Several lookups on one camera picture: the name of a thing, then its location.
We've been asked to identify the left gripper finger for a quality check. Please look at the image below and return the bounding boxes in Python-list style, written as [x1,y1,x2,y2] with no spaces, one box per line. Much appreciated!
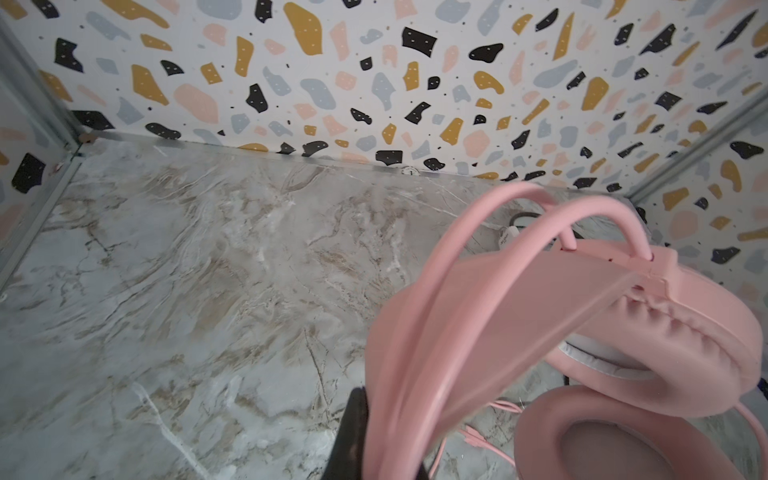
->
[321,387,369,480]

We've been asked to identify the pink headphones with cable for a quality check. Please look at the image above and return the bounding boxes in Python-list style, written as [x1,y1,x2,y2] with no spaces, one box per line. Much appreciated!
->
[362,183,767,479]

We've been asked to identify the white black headphones with cable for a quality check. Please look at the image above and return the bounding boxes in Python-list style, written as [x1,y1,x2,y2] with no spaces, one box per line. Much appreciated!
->
[498,211,601,250]

